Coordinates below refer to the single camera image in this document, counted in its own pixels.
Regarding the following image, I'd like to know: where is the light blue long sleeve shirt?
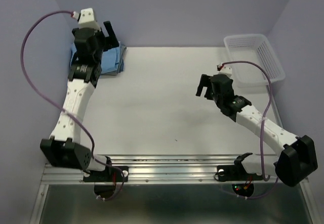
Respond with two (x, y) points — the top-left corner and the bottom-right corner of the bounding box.
(70, 41), (122, 74)

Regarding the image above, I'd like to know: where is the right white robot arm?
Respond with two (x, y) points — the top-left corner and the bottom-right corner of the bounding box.
(196, 74), (318, 187)

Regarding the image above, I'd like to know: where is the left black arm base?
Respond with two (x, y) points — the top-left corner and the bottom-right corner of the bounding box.
(83, 166), (129, 183)

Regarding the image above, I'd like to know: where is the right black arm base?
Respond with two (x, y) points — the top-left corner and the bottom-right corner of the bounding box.
(214, 165), (262, 182)

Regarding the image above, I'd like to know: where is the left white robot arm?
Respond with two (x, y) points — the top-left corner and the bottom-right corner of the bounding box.
(40, 21), (119, 181)

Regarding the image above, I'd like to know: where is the folded grey shirt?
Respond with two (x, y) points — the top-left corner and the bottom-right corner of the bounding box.
(110, 45), (127, 75)

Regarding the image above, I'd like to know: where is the white plastic basket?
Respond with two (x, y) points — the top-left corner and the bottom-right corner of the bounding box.
(223, 34), (286, 87)

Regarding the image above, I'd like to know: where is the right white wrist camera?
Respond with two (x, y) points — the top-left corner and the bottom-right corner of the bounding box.
(217, 63), (232, 78)

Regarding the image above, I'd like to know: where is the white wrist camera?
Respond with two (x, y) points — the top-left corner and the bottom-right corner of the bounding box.
(217, 63), (232, 78)
(71, 8), (101, 31)

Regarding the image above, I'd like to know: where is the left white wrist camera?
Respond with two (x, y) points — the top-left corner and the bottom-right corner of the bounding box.
(71, 8), (101, 31)

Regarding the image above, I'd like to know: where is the aluminium rail frame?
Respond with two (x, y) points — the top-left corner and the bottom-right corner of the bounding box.
(30, 84), (319, 224)

